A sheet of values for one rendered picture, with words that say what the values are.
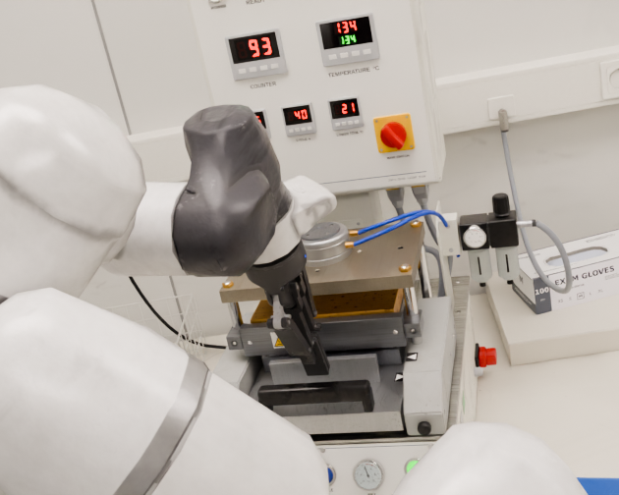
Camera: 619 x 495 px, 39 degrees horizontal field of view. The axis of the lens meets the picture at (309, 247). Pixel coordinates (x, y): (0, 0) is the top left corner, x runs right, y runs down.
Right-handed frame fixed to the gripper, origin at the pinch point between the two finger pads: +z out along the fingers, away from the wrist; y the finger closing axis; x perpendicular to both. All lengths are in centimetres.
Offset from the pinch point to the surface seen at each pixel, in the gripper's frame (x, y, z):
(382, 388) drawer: 7.8, 0.1, 7.7
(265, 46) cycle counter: -6.3, -38.8, -23.3
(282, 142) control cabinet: -7.0, -34.3, -9.2
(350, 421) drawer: 4.1, 5.7, 7.0
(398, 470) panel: 9.6, 9.7, 12.5
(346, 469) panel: 2.7, 9.5, 12.3
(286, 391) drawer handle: -3.6, 4.0, 2.3
